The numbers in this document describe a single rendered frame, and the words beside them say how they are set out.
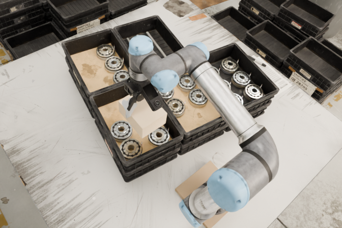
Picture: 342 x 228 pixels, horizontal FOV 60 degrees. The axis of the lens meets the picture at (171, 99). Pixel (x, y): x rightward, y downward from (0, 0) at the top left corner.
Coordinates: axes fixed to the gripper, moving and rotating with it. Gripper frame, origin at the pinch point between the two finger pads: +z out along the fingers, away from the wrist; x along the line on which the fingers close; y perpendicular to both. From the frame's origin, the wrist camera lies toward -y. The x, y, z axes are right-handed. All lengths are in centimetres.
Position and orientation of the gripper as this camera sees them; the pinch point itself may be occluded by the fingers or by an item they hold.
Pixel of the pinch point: (142, 110)
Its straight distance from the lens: 120.2
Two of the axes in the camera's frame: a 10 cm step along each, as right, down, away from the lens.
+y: -6.4, -6.6, 4.0
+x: -7.6, 4.7, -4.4
